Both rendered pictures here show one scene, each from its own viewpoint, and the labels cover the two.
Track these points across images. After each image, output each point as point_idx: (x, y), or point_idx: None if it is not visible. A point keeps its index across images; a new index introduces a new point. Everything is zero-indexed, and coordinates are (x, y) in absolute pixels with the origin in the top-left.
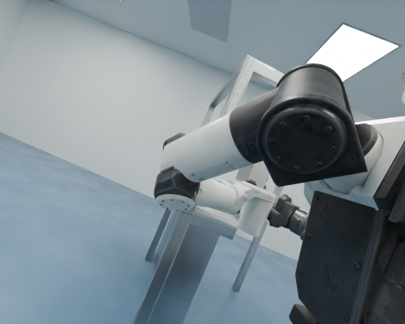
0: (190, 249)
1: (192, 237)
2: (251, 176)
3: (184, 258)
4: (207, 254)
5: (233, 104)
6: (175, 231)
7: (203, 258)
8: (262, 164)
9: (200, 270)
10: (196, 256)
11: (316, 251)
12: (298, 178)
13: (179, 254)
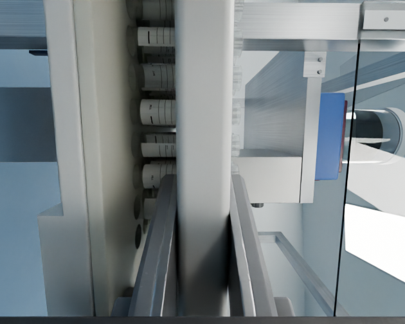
0: (22, 112)
1: (49, 105)
2: (234, 162)
3: None
4: (30, 152)
5: None
6: (2, 6)
7: (18, 147)
8: (272, 177)
9: None
10: (14, 131)
11: None
12: None
13: (0, 93)
